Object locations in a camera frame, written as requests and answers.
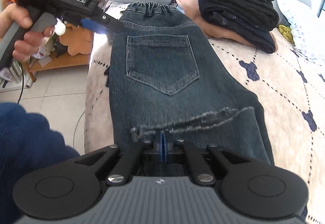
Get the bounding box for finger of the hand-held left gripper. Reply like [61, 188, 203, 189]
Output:
[81, 9, 125, 35]

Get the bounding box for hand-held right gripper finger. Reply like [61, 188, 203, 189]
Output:
[162, 131, 255, 186]
[74, 131, 163, 186]

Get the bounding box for dark blue jeans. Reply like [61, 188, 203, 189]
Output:
[105, 2, 276, 179]

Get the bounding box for person's left hand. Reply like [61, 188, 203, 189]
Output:
[0, 4, 55, 62]

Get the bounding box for tan flower-shaped plush toy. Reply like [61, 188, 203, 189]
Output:
[58, 25, 94, 56]

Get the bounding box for wooden shelf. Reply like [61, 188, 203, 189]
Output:
[25, 0, 97, 82]

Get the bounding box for peach folded garment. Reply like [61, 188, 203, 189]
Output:
[174, 0, 275, 48]

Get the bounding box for cream mouse-print blanket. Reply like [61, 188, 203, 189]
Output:
[84, 0, 325, 224]

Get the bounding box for person's navy fleece clothing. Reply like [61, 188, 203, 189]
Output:
[0, 102, 82, 224]

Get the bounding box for navy folded garment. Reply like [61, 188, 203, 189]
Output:
[193, 0, 278, 54]

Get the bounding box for yellow-green cloth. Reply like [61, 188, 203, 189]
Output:
[278, 24, 295, 43]

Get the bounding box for black cable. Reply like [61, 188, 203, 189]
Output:
[15, 69, 26, 105]

